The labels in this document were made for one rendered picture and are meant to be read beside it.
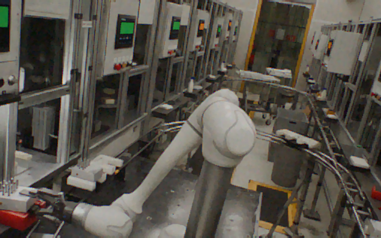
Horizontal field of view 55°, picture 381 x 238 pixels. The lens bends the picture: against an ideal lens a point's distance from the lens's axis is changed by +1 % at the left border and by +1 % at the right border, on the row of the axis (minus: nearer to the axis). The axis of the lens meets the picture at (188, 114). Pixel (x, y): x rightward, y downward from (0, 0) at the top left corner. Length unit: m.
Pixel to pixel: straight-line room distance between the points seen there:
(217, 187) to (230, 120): 0.23
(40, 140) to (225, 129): 1.32
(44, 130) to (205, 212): 1.19
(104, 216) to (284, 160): 3.28
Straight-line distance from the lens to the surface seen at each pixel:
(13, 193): 1.54
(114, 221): 1.34
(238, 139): 1.04
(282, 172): 4.46
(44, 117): 2.08
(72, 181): 1.94
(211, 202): 1.17
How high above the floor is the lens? 1.77
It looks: 15 degrees down
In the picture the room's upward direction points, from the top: 10 degrees clockwise
